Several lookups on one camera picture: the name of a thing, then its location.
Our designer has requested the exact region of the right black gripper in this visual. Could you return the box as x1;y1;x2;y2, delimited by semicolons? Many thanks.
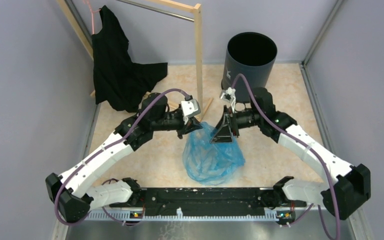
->
210;105;262;144

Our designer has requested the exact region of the blue plastic trash bag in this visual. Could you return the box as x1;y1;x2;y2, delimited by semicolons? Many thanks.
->
182;122;246;186

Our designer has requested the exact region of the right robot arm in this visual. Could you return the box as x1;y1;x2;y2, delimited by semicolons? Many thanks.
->
210;87;371;220

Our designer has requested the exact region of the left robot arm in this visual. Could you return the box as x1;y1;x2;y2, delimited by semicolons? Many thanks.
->
45;88;202;226

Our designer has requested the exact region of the dark grey trash bin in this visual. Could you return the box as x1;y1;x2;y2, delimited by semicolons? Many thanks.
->
221;32;278;90

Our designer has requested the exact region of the black t-shirt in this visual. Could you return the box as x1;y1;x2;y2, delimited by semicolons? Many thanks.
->
91;5;168;113

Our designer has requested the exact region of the wooden clothes rack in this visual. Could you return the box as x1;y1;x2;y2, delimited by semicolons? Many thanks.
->
56;0;204;104

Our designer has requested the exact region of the pink clothes hanger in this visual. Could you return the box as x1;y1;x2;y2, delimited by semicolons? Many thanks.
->
83;0;101;35

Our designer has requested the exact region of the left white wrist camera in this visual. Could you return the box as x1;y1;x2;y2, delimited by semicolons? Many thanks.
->
180;99;201;118

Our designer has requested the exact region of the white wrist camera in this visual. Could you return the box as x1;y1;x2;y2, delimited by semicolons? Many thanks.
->
180;99;201;118
220;87;236;113

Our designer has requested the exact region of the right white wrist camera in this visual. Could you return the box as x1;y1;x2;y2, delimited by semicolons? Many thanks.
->
220;87;236;113

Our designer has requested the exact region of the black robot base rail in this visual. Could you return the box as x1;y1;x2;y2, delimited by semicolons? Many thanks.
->
110;187;307;217

